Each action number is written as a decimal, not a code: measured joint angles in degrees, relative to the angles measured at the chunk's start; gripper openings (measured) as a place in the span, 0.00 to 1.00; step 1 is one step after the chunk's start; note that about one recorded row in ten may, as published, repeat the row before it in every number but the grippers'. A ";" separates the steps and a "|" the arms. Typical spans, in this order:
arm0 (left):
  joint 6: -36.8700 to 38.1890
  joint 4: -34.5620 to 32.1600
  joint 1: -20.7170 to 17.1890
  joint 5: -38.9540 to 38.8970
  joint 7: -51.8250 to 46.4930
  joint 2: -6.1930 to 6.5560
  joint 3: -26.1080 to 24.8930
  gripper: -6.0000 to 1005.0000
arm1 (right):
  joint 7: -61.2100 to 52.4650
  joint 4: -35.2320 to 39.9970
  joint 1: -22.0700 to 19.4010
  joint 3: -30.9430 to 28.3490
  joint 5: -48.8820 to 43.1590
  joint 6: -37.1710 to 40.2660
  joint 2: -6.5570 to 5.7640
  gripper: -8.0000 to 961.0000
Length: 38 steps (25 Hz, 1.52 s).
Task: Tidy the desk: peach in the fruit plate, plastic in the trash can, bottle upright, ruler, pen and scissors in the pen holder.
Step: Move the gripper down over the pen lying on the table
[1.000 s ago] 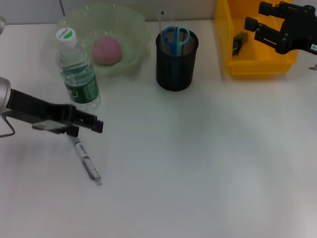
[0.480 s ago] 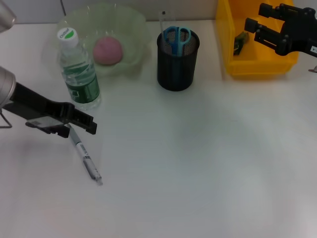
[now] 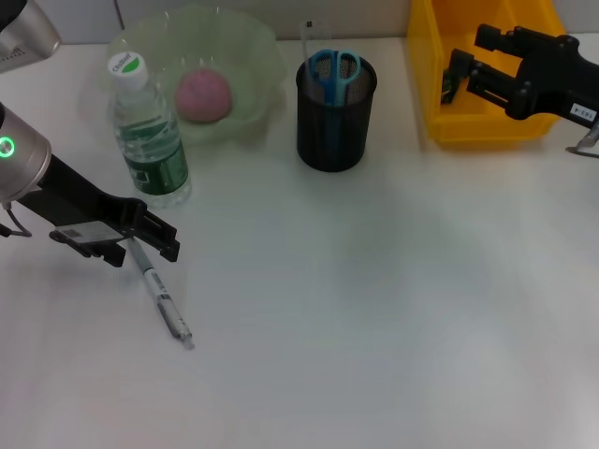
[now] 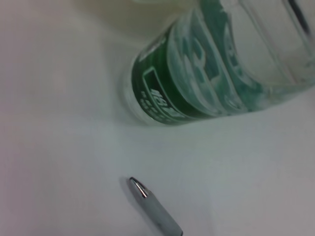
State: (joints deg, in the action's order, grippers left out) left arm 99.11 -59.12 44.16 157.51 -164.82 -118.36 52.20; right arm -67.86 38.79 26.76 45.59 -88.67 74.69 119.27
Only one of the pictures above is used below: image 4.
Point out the clear water bottle green label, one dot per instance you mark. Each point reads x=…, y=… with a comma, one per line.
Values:
x=209, y=61

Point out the grey pen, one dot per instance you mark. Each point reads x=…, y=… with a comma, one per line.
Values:
x=155, y=206

